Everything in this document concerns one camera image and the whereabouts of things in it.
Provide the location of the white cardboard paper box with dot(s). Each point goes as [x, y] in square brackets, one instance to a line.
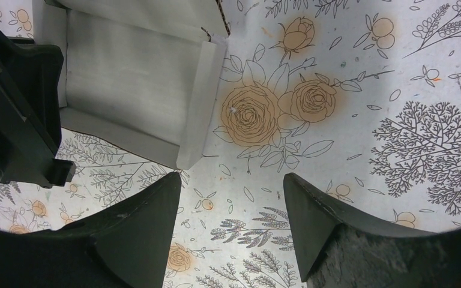
[142, 75]

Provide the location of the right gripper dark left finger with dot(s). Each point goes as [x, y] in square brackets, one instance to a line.
[124, 245]

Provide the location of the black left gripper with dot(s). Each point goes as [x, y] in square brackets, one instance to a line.
[30, 123]

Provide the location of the floral patterned table cloth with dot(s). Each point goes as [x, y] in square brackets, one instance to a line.
[360, 98]

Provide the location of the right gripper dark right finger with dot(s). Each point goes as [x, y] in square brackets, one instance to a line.
[338, 245]

